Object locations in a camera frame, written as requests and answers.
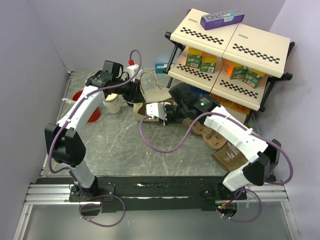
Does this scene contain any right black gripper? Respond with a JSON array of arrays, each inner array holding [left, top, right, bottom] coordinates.
[[158, 103, 188, 126]]

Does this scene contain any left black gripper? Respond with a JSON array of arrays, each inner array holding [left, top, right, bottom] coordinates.
[[113, 76, 146, 104]]

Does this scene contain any kraft paper bag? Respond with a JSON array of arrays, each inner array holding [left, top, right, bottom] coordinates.
[[132, 70, 174, 122]]

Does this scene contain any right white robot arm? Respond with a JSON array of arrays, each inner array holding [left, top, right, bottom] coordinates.
[[164, 82, 281, 199]]

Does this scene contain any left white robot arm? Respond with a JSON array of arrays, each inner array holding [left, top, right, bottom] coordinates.
[[44, 59, 143, 201]]

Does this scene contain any brown coffee bean pouch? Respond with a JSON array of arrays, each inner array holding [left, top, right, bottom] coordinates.
[[211, 142, 248, 173]]

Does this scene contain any stack of paper cups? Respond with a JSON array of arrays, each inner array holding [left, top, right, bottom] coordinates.
[[103, 93, 121, 116]]

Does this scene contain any blue snack bag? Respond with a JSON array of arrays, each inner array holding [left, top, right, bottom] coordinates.
[[189, 85, 209, 98]]

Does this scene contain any blue small box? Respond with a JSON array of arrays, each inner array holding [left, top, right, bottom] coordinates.
[[155, 63, 169, 74]]

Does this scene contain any red cup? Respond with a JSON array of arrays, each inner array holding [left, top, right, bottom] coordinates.
[[72, 90, 101, 123]]

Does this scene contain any pulp cup carrier tray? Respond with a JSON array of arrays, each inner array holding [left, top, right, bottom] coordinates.
[[191, 122, 227, 150]]

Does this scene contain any orange snack bag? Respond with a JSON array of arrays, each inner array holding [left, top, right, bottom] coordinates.
[[210, 93, 251, 115]]

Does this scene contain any green yellow carton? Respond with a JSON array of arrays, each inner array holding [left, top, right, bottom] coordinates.
[[199, 52, 217, 74], [185, 46, 203, 69]]

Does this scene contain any wrapped white straw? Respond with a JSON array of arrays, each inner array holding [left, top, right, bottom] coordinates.
[[61, 98, 74, 104]]

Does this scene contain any orange box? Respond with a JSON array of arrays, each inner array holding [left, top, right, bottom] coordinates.
[[222, 58, 244, 77]]

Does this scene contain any beige checkered shelf rack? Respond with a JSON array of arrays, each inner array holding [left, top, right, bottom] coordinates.
[[163, 8, 295, 123]]

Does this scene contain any purple box on shelf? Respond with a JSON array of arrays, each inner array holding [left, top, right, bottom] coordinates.
[[200, 9, 245, 31]]

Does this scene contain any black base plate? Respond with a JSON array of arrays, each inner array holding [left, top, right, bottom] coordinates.
[[69, 176, 235, 213]]

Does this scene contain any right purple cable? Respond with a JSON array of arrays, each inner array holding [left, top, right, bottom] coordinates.
[[139, 112, 294, 223]]

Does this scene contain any aluminium rail frame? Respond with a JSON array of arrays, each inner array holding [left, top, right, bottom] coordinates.
[[12, 181, 81, 240]]

